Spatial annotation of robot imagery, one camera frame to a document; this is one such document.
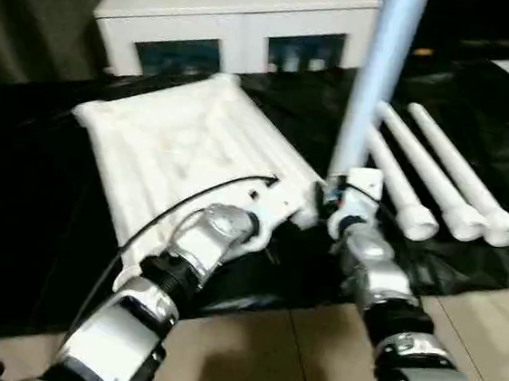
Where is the white plastic table leg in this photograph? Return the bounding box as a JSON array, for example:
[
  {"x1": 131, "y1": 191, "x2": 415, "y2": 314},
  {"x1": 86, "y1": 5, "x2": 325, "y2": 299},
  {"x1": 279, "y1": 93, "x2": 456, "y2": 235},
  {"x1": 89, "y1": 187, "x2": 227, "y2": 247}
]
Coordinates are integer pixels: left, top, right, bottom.
[
  {"x1": 394, "y1": 101, "x2": 509, "y2": 248},
  {"x1": 325, "y1": 0, "x2": 428, "y2": 194},
  {"x1": 361, "y1": 100, "x2": 500, "y2": 243},
  {"x1": 354, "y1": 129, "x2": 448, "y2": 243}
]

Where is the white plastic table top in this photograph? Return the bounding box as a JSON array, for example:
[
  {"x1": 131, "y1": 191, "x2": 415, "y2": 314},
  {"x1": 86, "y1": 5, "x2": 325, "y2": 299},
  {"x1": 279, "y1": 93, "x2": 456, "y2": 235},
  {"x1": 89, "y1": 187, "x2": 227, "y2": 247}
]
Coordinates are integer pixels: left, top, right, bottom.
[{"x1": 53, "y1": 57, "x2": 335, "y2": 307}]

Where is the white cabinet with glass doors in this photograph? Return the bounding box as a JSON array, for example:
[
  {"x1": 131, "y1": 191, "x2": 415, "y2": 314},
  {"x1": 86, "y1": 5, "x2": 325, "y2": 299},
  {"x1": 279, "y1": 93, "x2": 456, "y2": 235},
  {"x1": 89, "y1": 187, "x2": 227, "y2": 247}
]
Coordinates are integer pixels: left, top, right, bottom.
[{"x1": 88, "y1": 0, "x2": 385, "y2": 102}]

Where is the black work mat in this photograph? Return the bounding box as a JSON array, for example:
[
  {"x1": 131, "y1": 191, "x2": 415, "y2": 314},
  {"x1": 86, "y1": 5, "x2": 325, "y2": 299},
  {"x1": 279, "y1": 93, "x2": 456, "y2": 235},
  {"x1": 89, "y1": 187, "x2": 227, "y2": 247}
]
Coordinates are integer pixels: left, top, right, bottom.
[{"x1": 0, "y1": 26, "x2": 509, "y2": 381}]

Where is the grey curtain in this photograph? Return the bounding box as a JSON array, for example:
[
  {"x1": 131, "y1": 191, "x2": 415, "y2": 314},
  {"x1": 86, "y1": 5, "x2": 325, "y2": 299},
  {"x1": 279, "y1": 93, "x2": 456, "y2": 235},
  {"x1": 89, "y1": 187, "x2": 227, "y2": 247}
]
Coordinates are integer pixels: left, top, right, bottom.
[{"x1": 0, "y1": 0, "x2": 116, "y2": 108}]

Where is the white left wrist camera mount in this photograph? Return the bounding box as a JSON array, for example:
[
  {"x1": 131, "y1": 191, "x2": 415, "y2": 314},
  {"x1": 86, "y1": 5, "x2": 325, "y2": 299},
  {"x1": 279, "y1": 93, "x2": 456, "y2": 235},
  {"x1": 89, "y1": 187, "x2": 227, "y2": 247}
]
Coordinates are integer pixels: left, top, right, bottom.
[{"x1": 241, "y1": 176, "x2": 322, "y2": 260}]

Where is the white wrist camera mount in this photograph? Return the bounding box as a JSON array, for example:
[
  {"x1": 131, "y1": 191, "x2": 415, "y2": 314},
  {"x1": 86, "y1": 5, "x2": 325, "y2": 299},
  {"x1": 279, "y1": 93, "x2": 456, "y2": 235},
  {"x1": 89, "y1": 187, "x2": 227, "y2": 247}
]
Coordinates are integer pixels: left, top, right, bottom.
[
  {"x1": 326, "y1": 165, "x2": 385, "y2": 245},
  {"x1": 241, "y1": 176, "x2": 322, "y2": 260}
]

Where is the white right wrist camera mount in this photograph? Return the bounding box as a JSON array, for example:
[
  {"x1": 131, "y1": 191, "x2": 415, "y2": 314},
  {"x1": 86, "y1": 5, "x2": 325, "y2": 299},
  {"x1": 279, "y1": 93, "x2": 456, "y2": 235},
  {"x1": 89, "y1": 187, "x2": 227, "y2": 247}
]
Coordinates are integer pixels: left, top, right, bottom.
[{"x1": 326, "y1": 165, "x2": 385, "y2": 245}]

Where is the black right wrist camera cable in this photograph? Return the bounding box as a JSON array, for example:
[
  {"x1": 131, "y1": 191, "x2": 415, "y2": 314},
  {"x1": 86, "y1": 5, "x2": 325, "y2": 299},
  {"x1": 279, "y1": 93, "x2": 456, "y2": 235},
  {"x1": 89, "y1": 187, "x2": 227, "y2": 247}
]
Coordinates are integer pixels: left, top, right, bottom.
[{"x1": 342, "y1": 184, "x2": 401, "y2": 243}]

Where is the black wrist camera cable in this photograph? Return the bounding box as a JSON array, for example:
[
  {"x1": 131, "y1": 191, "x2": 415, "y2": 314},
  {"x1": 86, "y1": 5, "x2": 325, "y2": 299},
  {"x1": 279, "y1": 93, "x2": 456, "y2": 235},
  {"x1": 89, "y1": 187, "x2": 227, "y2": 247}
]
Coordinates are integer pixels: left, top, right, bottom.
[
  {"x1": 342, "y1": 184, "x2": 401, "y2": 243},
  {"x1": 71, "y1": 157, "x2": 280, "y2": 351}
]

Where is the black left wrist camera cable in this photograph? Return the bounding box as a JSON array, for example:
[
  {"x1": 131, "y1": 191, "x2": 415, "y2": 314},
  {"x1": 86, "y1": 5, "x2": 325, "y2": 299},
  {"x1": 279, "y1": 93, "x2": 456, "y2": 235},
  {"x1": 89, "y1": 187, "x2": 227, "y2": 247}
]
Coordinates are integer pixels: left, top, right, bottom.
[{"x1": 71, "y1": 157, "x2": 280, "y2": 351}]

